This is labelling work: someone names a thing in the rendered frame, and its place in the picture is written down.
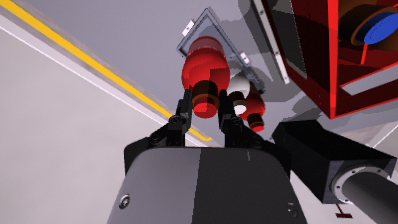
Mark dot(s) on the brown bottle with blue cap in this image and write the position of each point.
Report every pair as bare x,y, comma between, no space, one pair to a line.
390,43
364,22

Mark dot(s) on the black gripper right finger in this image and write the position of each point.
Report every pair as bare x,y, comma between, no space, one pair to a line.
237,135

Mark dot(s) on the white bottle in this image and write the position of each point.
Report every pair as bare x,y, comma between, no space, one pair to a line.
239,86

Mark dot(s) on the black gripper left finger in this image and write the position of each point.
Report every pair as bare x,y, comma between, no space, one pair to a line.
168,135

